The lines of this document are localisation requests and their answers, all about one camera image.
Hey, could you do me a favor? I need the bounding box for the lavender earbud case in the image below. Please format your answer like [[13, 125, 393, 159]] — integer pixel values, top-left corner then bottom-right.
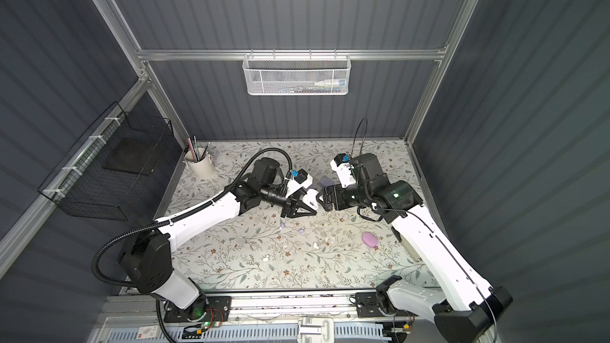
[[319, 176, 335, 187]]

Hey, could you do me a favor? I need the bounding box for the pink earbud charging case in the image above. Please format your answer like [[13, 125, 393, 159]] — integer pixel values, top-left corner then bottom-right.
[[362, 232, 379, 249]]

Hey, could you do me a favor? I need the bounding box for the white earbud case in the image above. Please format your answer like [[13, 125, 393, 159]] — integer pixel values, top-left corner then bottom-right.
[[303, 188, 319, 211]]

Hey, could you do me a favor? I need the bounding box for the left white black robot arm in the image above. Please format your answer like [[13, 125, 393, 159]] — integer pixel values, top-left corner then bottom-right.
[[119, 157, 318, 317]]

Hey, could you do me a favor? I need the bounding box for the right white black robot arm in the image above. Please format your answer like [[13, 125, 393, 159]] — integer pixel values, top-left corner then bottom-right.
[[319, 153, 512, 342]]

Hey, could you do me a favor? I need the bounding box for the beige black stapler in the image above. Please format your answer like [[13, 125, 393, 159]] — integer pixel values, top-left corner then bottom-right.
[[391, 227, 422, 262]]

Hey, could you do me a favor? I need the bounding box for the white pen holder cup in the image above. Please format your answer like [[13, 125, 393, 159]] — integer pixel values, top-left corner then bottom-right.
[[184, 136, 215, 179]]

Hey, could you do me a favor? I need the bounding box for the tube in white basket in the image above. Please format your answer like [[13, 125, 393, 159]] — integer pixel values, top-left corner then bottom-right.
[[296, 79, 348, 92]]

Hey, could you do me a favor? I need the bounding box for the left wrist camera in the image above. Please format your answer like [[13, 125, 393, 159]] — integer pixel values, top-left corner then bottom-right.
[[286, 169, 313, 198]]

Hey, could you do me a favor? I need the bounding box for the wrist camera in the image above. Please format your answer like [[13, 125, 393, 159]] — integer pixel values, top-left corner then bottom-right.
[[330, 153, 356, 188], [286, 169, 313, 198]]

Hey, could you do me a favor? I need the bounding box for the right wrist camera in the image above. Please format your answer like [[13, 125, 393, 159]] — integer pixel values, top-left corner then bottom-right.
[[330, 153, 356, 188]]

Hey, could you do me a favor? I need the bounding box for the black corrugated cable conduit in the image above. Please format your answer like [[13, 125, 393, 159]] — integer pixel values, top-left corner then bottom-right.
[[91, 147, 294, 343]]

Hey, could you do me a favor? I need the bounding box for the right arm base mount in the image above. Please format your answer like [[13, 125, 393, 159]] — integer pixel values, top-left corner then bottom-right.
[[349, 292, 416, 319]]

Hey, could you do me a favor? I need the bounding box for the white wire mesh basket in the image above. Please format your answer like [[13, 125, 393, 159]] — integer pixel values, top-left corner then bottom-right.
[[242, 56, 352, 96]]

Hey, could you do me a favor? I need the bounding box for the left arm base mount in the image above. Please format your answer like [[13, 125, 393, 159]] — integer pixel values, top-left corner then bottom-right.
[[163, 295, 233, 326]]

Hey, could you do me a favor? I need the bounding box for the black wire mesh basket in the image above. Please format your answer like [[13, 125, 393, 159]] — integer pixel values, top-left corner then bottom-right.
[[38, 103, 175, 222]]

